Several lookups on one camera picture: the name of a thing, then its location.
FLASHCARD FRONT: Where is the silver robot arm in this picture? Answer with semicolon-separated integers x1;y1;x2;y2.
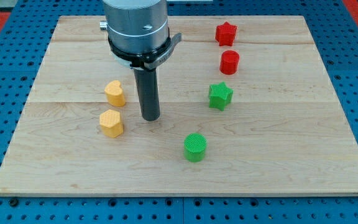
103;0;170;121

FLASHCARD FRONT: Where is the green cylinder block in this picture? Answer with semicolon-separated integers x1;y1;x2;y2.
184;133;207;162

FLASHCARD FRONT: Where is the yellow hexagon block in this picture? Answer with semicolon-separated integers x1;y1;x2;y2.
99;110;124;138

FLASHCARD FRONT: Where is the wooden board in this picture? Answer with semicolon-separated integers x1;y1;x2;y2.
0;16;358;197

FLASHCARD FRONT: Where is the red star block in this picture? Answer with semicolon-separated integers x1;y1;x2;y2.
215;22;237;46

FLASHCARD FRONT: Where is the black clamp ring with lever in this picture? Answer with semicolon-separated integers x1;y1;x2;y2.
108;32;183;72

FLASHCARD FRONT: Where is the yellow heart block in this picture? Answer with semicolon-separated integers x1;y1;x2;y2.
104;80;126;107

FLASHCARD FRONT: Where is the red cylinder block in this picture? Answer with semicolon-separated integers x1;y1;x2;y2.
219;50;240;75

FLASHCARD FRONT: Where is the green star block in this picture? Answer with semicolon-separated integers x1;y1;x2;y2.
208;82;234;111

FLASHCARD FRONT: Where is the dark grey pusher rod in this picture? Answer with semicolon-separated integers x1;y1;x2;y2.
134;70;160;121

